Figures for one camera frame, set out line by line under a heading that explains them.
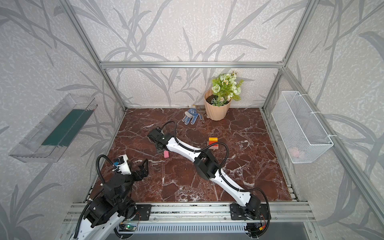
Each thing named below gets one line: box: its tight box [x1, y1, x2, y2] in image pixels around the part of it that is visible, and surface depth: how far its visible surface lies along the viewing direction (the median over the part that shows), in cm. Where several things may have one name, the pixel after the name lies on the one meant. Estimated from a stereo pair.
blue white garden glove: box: [182, 108, 202, 125], surface depth 117 cm
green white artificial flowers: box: [210, 70, 244, 107], surface depth 98 cm
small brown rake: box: [195, 104, 206, 124], surface depth 118 cm
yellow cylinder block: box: [208, 137, 218, 142], surface depth 101 cm
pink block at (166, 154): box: [163, 150, 170, 159], surface depth 95 cm
